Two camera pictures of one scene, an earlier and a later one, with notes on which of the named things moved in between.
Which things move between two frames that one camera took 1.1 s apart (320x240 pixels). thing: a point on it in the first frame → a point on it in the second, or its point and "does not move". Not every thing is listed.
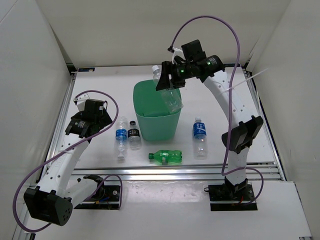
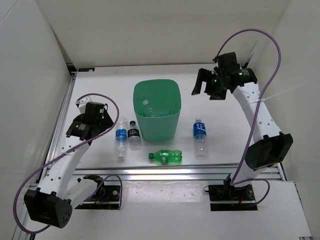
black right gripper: [168, 68] → [203, 75]
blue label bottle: [200, 139] does not move
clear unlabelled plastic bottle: [171, 97] → [149, 111]
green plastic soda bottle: [166, 156] does not move
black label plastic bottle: [133, 135] does not move
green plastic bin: [156, 122] does not move
